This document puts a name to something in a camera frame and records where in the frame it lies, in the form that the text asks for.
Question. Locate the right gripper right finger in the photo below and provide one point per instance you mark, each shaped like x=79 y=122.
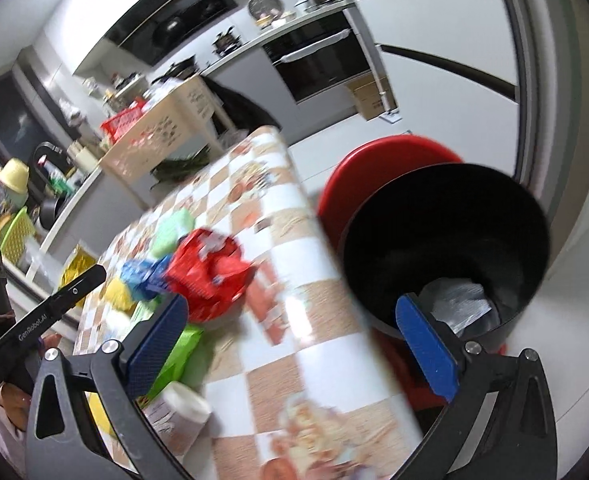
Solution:
x=520 y=438

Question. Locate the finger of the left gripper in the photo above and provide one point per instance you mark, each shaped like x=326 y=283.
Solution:
x=21 y=344

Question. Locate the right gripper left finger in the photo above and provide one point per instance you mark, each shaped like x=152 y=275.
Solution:
x=63 y=440

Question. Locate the green Dettol box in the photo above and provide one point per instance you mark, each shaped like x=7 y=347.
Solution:
x=173 y=368

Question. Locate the yellow foam fruit net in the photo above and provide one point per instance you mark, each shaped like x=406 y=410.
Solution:
x=117 y=296

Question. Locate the blue snack wrapper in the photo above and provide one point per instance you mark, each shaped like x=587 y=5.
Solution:
x=145 y=279

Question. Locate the red snack wrapper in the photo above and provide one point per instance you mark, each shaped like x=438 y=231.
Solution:
x=208 y=271

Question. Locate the green sponge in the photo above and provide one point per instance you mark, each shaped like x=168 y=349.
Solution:
x=170 y=230

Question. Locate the clear plastic trash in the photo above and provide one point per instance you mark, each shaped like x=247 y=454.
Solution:
x=462 y=305

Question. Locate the black trash bin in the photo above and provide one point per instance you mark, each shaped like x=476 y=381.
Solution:
x=458 y=221

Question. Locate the white paper cup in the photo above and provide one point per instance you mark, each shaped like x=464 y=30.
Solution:
x=178 y=414

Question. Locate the green plastic basket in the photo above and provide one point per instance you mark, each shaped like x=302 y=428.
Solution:
x=15 y=229

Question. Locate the gold foil bag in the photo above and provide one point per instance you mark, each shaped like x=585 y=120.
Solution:
x=79 y=261

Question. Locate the yellow bowl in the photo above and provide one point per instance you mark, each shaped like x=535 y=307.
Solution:
x=14 y=175

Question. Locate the checkered patterned tablecloth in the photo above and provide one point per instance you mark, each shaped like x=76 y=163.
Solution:
x=297 y=386

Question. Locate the green vegetables in bag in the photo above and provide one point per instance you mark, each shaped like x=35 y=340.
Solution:
x=180 y=169

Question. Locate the red plastic basket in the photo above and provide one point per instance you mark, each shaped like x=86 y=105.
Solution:
x=116 y=126

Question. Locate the red round stool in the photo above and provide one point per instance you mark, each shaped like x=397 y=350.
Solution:
x=366 y=169

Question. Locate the beige plastic basket rack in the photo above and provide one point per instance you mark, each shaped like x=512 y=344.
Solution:
x=184 y=112

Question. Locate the cardboard box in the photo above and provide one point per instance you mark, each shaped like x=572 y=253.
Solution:
x=365 y=95

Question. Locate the black wok with lid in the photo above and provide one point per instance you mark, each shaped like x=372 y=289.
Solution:
x=181 y=70

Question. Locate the white refrigerator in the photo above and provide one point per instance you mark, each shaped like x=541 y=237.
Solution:
x=452 y=68

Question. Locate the black cooking pot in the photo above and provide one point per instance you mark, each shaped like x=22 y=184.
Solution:
x=226 y=42

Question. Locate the black built-in oven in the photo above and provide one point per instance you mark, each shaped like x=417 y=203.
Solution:
x=317 y=56

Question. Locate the black range hood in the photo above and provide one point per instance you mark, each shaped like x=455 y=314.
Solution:
x=152 y=29

